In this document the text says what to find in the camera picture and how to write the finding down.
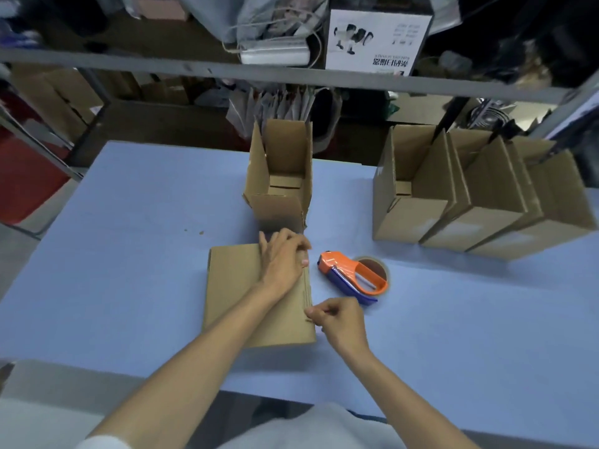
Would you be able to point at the person's right hand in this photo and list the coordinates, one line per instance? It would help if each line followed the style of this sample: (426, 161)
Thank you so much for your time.
(344, 327)

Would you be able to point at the person's left hand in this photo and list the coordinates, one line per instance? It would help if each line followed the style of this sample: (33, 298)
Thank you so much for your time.
(281, 261)

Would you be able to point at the orange blue tape dispenser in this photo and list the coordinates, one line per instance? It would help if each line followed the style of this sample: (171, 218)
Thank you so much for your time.
(337, 264)

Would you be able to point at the plain brown cardboard box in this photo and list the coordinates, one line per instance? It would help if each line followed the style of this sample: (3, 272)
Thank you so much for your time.
(529, 238)

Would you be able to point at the large brown storage cardboard box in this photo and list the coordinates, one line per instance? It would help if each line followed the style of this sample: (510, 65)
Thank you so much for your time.
(51, 102)

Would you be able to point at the person's left forearm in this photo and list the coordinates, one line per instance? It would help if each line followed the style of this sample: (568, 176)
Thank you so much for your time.
(178, 369)

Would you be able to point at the person's right forearm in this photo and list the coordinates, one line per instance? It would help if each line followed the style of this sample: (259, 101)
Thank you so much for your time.
(412, 406)

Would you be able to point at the person's white shirt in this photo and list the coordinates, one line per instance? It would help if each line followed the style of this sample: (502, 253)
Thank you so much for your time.
(318, 430)

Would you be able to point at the bundle of grey paper bags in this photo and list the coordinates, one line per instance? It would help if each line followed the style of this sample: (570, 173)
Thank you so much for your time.
(271, 107)

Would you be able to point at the dark green bag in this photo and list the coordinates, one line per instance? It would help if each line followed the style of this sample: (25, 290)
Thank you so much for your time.
(374, 105)

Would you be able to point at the white power strip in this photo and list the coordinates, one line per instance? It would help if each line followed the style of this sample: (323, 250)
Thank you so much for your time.
(273, 53)

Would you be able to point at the white black printed box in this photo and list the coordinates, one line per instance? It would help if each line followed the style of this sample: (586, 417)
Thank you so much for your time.
(374, 42)

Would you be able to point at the grey metal shelving rack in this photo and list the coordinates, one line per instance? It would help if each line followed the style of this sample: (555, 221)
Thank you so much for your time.
(140, 65)

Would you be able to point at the silver reflective roll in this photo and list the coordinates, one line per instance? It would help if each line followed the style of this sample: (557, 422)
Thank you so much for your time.
(491, 114)

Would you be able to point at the pile of grey plastic mailers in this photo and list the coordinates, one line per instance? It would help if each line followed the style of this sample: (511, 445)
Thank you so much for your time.
(210, 11)

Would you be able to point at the white glossy cabinet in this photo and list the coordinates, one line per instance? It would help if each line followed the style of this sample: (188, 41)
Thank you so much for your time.
(56, 397)

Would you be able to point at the red plastic stool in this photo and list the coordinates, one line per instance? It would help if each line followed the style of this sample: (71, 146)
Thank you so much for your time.
(28, 182)

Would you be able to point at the white perforated rack post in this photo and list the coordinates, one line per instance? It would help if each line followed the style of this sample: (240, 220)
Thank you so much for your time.
(571, 102)

